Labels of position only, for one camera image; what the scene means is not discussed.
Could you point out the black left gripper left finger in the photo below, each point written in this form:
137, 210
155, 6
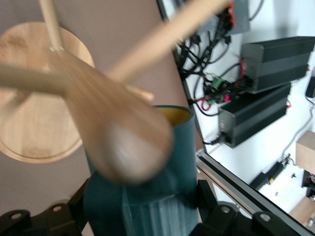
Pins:
49, 221

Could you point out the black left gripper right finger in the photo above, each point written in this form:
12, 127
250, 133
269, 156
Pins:
221, 218

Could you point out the teal ribbed cup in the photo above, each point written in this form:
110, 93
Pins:
183, 152

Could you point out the small black adapter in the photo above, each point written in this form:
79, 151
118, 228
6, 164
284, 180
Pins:
268, 175

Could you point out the brown cardboard box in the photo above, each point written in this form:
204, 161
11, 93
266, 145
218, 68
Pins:
306, 152

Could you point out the black finned power supply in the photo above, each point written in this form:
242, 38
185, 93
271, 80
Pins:
256, 115
278, 64

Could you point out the wooden mug tree stand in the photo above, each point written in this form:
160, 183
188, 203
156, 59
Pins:
110, 110

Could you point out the green terminal connector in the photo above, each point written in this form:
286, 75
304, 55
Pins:
217, 82

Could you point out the grey box orange terminals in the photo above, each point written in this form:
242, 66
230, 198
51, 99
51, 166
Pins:
240, 14

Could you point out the brown table mat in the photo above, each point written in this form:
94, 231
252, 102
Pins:
110, 19

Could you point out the aluminium frame profile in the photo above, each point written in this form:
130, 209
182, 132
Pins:
233, 182

